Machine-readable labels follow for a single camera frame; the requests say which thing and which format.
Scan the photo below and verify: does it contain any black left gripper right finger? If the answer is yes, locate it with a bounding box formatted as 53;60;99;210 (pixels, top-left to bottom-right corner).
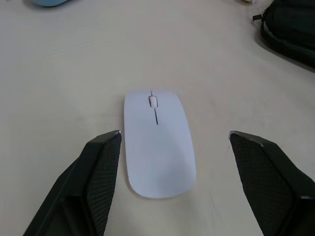
228;130;315;236

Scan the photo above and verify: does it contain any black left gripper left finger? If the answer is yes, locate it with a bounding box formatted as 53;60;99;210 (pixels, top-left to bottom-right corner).
23;129;123;236

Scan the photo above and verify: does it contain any white computer mouse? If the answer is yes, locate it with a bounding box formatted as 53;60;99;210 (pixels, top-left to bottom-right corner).
124;88;197;199

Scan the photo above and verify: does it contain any black laptop bag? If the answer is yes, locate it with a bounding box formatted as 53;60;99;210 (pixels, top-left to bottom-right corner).
252;0;315;73

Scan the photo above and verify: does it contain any light blue glasses case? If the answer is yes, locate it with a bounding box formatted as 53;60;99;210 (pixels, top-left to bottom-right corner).
31;0;68;7

